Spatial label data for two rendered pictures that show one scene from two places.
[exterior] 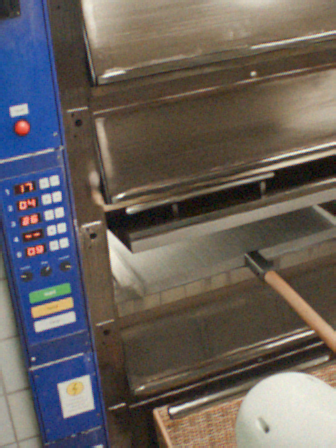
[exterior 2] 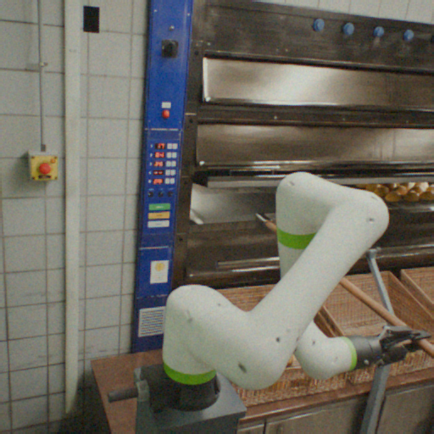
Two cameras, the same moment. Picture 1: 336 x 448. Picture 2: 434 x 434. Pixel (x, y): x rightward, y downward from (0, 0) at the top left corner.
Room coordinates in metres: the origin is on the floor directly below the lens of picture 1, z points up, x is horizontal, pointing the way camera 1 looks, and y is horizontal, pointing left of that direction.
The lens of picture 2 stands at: (-0.58, 0.19, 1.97)
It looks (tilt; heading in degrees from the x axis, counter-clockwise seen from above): 20 degrees down; 355
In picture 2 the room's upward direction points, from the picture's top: 6 degrees clockwise
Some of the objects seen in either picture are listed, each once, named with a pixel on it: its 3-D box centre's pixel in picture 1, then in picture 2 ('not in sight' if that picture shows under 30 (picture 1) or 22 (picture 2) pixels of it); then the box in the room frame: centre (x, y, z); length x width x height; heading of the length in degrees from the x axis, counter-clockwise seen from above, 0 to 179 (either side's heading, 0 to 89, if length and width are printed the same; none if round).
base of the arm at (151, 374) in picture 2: not in sight; (165, 381); (0.36, 0.18, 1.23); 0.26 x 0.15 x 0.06; 110
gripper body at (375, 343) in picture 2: not in sight; (375, 347); (0.62, -0.40, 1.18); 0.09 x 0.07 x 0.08; 111
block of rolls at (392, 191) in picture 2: not in sight; (388, 181); (2.40, -1.11, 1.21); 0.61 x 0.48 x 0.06; 20
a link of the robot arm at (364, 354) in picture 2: not in sight; (353, 351); (0.59, -0.33, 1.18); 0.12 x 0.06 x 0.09; 21
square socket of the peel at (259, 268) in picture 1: (260, 266); (263, 219); (1.55, -0.21, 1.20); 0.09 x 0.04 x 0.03; 21
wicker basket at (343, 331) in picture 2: not in sight; (373, 321); (1.53, -0.81, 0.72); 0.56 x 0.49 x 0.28; 111
